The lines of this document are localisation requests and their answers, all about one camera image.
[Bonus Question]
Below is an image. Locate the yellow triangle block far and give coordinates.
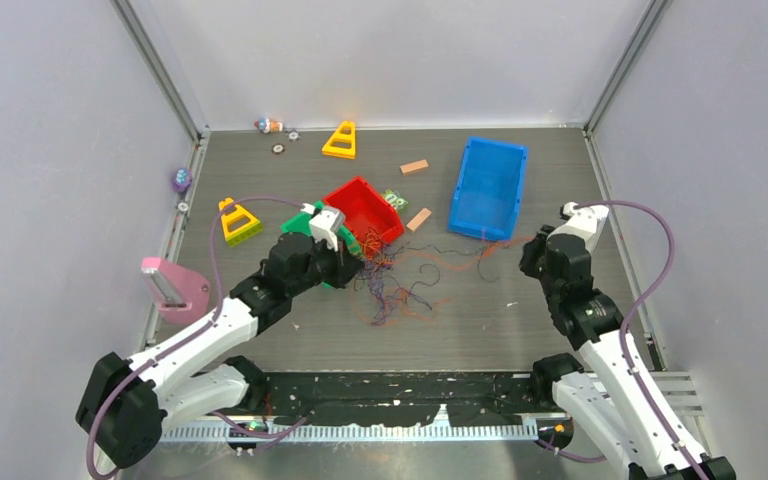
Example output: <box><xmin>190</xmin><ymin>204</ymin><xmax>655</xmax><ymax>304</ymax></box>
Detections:
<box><xmin>321</xmin><ymin>121</ymin><xmax>357</xmax><ymax>160</ymax></box>

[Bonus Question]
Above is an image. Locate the blue plastic bin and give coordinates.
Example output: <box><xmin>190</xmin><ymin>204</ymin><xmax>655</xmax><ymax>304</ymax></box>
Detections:
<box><xmin>447</xmin><ymin>136</ymin><xmax>528</xmax><ymax>242</ymax></box>

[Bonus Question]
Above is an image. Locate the yellow triangle block near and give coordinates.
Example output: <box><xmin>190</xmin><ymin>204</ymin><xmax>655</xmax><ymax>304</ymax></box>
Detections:
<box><xmin>218</xmin><ymin>197</ymin><xmax>263</xmax><ymax>247</ymax></box>

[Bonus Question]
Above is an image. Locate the yellow triangle block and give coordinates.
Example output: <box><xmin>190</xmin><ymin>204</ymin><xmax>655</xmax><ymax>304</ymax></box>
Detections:
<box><xmin>218</xmin><ymin>197</ymin><xmax>263</xmax><ymax>247</ymax></box>
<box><xmin>321</xmin><ymin>121</ymin><xmax>357</xmax><ymax>160</ymax></box>

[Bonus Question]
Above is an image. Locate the wooden block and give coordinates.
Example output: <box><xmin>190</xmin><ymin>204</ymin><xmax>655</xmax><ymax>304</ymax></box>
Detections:
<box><xmin>405</xmin><ymin>207</ymin><xmax>432</xmax><ymax>232</ymax></box>
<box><xmin>399</xmin><ymin>159</ymin><xmax>429</xmax><ymax>175</ymax></box>

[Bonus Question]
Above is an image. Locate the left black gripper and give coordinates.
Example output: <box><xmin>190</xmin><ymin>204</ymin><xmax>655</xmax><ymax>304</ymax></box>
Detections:
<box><xmin>288</xmin><ymin>231</ymin><xmax>363</xmax><ymax>297</ymax></box>

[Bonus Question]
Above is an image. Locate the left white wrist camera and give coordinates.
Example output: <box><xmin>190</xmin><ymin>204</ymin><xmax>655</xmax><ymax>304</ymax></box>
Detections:
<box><xmin>301</xmin><ymin>203</ymin><xmax>345</xmax><ymax>252</ymax></box>

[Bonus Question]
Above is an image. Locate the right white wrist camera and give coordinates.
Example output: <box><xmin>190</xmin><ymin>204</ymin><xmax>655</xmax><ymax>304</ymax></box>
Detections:
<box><xmin>554</xmin><ymin>202</ymin><xmax>610</xmax><ymax>253</ymax></box>

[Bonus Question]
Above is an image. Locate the orange wire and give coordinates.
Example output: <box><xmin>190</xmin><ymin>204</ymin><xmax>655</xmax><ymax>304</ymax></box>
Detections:
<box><xmin>349</xmin><ymin>228</ymin><xmax>538</xmax><ymax>326</ymax></box>

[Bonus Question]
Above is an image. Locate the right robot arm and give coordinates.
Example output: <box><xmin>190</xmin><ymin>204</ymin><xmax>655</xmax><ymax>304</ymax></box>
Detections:
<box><xmin>520</xmin><ymin>225</ymin><xmax>736</xmax><ymax>479</ymax></box>

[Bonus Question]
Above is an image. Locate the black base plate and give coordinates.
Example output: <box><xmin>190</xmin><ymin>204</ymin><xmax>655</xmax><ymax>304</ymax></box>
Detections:
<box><xmin>201</xmin><ymin>370</ymin><xmax>597</xmax><ymax>429</ymax></box>

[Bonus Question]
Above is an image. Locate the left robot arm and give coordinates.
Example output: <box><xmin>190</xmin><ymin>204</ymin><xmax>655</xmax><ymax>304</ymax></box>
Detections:
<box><xmin>75</xmin><ymin>232</ymin><xmax>364</xmax><ymax>479</ymax></box>

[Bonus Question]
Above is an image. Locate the wooden block near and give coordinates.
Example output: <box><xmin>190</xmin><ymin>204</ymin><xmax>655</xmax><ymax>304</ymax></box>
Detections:
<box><xmin>405</xmin><ymin>207</ymin><xmax>432</xmax><ymax>232</ymax></box>

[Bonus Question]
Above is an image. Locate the pink tape dispenser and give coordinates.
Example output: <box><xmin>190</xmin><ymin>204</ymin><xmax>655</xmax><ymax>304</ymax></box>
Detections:
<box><xmin>140</xmin><ymin>257</ymin><xmax>210</xmax><ymax>326</ymax></box>

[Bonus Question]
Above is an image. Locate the green small toy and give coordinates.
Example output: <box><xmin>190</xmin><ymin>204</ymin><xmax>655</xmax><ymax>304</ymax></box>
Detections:
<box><xmin>382</xmin><ymin>189</ymin><xmax>409</xmax><ymax>212</ymax></box>

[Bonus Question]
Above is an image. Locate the wooden block far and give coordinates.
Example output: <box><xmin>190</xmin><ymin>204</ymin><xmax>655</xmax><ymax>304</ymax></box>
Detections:
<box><xmin>399</xmin><ymin>159</ymin><xmax>429</xmax><ymax>175</ymax></box>

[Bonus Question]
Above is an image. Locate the red plastic bin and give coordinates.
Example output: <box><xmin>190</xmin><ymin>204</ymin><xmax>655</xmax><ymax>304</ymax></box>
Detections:
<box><xmin>324</xmin><ymin>176</ymin><xmax>405</xmax><ymax>259</ymax></box>

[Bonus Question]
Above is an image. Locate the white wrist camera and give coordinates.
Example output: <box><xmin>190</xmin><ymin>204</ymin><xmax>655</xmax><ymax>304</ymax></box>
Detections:
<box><xmin>554</xmin><ymin>202</ymin><xmax>610</xmax><ymax>253</ymax></box>
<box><xmin>301</xmin><ymin>203</ymin><xmax>345</xmax><ymax>252</ymax></box>

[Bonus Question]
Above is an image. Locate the small figurine toy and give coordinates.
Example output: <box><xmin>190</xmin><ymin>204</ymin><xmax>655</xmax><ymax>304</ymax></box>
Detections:
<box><xmin>253</xmin><ymin>117</ymin><xmax>285</xmax><ymax>134</ymax></box>

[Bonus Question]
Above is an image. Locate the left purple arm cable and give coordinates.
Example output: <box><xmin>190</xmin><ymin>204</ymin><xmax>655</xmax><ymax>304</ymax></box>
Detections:
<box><xmin>85</xmin><ymin>194</ymin><xmax>319</xmax><ymax>480</ymax></box>

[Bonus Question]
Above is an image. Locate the purple round toy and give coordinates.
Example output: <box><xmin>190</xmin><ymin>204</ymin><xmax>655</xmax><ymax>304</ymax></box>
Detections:
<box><xmin>171</xmin><ymin>167</ymin><xmax>193</xmax><ymax>194</ymax></box>

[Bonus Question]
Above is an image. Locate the green plastic bin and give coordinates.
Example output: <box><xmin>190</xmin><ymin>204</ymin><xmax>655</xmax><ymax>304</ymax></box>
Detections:
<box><xmin>282</xmin><ymin>202</ymin><xmax>365</xmax><ymax>262</ymax></box>

